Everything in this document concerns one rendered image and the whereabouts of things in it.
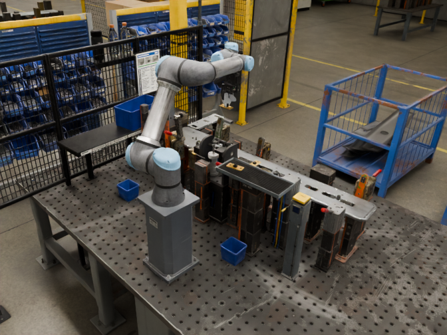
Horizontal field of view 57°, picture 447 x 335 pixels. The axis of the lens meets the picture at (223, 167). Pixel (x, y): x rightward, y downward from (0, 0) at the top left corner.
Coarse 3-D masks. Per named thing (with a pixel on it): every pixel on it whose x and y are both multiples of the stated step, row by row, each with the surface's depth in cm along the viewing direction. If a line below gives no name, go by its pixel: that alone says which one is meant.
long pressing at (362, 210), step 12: (192, 132) 273; (192, 144) 257; (216, 144) 258; (240, 156) 246; (252, 156) 246; (312, 180) 224; (312, 192) 214; (336, 192) 215; (324, 204) 205; (360, 204) 206; (372, 204) 206; (348, 216) 198; (360, 216) 197
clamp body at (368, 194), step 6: (372, 180) 215; (366, 186) 211; (372, 186) 216; (354, 192) 217; (366, 192) 212; (372, 192) 220; (366, 198) 214; (360, 228) 226; (342, 234) 232; (360, 234) 230
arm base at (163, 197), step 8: (176, 184) 180; (152, 192) 184; (160, 192) 180; (168, 192) 179; (176, 192) 181; (184, 192) 187; (152, 200) 184; (160, 200) 180; (168, 200) 181; (176, 200) 181
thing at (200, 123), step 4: (208, 116) 297; (212, 116) 297; (220, 116) 298; (200, 120) 290; (208, 120) 291; (212, 120) 291; (216, 120) 291; (188, 124) 284; (192, 124) 284; (196, 124) 284; (200, 124) 284; (204, 124) 284; (208, 124) 285; (196, 128) 278; (200, 128) 280
